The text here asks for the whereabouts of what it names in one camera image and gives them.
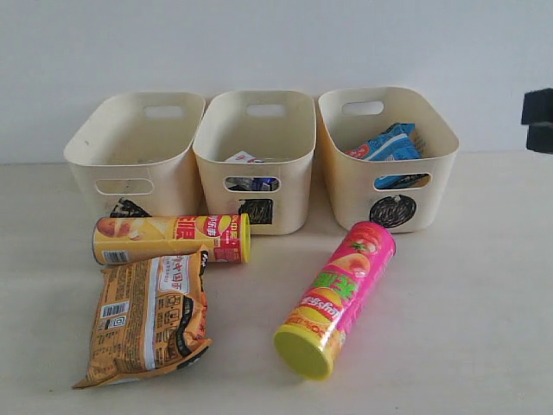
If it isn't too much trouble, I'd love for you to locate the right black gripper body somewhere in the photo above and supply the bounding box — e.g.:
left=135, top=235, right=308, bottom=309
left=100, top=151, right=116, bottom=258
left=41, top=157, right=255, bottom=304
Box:
left=521, top=87, right=553, bottom=155

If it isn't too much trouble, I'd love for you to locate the blue noodle packet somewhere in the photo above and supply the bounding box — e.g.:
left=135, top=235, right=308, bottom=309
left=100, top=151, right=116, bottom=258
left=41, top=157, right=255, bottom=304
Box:
left=346, top=123, right=429, bottom=190

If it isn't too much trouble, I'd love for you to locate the pink Lays chips can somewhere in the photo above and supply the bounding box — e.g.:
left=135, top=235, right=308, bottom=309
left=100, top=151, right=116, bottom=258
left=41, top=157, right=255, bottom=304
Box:
left=273, top=221, right=396, bottom=380

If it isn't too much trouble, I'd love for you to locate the white blue milk carton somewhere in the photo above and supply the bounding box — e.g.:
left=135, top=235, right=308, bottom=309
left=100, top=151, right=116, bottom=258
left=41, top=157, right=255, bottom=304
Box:
left=226, top=150, right=264, bottom=163

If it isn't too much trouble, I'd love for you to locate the purple drink carton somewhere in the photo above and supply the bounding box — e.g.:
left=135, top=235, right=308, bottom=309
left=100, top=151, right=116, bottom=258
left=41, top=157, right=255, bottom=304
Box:
left=225, top=176, right=279, bottom=192

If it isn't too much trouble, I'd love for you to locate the orange noodle packet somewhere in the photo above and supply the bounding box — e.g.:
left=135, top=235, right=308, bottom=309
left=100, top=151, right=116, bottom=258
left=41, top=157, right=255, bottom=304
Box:
left=75, top=246, right=212, bottom=389

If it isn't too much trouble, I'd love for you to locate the right cream plastic bin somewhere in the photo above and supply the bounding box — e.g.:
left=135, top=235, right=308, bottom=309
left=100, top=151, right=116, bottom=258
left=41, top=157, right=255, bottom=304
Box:
left=318, top=86, right=459, bottom=233

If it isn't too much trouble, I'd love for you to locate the cream plastic bin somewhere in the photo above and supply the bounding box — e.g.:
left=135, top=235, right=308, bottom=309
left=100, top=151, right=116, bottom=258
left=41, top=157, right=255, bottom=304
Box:
left=63, top=92, right=206, bottom=219
left=318, top=86, right=459, bottom=233
left=193, top=91, right=316, bottom=235

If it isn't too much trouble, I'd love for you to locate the middle cream plastic bin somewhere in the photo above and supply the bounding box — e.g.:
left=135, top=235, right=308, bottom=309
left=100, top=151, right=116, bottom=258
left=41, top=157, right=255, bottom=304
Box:
left=193, top=91, right=316, bottom=235

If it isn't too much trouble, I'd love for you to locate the left cream plastic bin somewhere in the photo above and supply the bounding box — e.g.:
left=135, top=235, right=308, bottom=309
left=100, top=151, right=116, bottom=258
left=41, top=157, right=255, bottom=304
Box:
left=63, top=92, right=206, bottom=219

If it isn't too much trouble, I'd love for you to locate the yellow chips can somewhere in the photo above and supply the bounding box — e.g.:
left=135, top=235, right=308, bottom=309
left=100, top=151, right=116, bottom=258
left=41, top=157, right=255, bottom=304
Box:
left=92, top=214, right=251, bottom=265

